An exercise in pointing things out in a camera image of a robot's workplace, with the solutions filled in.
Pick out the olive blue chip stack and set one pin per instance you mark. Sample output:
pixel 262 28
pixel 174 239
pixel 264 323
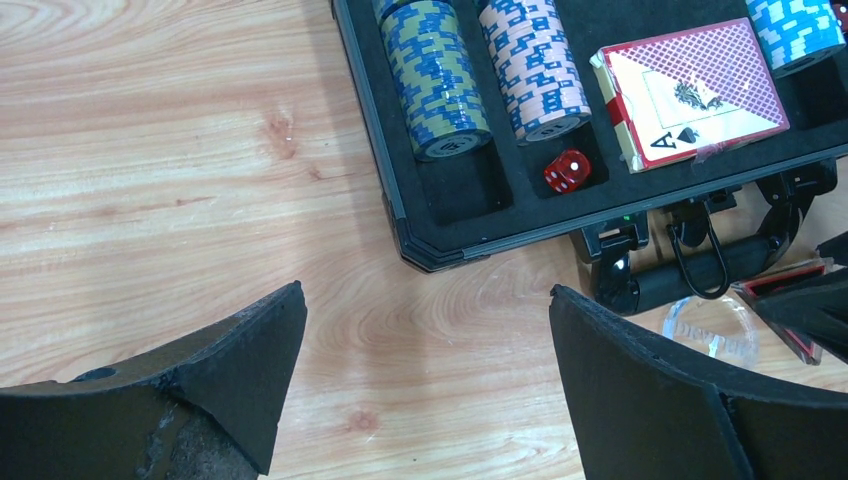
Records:
pixel 435 81
pixel 383 8

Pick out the red playing card deck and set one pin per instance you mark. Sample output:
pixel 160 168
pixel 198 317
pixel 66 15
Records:
pixel 688 95

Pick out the clear round dealer button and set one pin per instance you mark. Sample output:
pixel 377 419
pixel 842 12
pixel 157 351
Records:
pixel 722 329

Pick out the red die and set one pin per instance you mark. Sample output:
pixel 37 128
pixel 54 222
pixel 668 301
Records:
pixel 568 171

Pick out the light blue chip stack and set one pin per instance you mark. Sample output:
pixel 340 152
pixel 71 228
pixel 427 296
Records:
pixel 796 34

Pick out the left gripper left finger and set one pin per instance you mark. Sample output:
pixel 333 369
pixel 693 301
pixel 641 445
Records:
pixel 204 406

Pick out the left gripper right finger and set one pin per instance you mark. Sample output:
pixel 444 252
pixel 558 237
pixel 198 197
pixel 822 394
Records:
pixel 643 406

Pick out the black triangular all-in marker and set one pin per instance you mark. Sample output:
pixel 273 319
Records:
pixel 769 293

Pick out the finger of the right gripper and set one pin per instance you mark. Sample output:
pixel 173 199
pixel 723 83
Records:
pixel 821 308

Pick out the black poker set case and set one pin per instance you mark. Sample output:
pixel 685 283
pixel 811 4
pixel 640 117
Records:
pixel 651 237

